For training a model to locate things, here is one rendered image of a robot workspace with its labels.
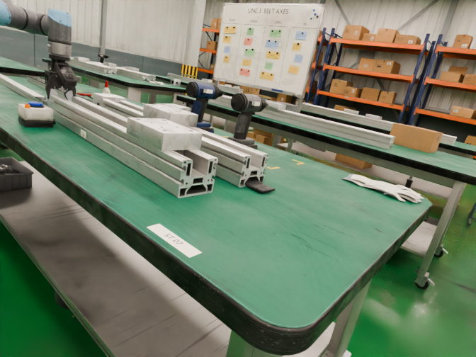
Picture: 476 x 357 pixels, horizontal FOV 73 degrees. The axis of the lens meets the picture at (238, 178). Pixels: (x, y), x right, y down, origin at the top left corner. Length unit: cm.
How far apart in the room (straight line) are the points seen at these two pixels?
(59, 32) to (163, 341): 112
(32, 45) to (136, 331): 1204
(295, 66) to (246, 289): 367
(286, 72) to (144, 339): 344
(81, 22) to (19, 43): 215
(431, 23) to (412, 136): 908
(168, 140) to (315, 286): 43
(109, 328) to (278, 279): 80
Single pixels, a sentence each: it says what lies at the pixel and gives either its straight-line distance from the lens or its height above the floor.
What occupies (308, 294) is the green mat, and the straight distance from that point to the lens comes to 48.
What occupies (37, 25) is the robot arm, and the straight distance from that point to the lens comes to 146.
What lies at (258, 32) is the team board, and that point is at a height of 162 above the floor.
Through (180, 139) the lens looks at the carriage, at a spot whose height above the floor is 89.
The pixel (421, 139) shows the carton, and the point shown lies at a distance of 267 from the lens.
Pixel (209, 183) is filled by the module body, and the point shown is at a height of 80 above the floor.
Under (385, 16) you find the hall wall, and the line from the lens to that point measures 1207.
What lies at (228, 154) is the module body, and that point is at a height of 85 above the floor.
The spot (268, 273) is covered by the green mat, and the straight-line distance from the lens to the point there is 50.
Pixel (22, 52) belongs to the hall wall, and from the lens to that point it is 1275.
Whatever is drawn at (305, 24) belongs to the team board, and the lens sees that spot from 406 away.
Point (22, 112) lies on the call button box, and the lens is 122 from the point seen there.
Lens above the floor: 105
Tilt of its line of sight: 17 degrees down
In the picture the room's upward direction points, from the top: 11 degrees clockwise
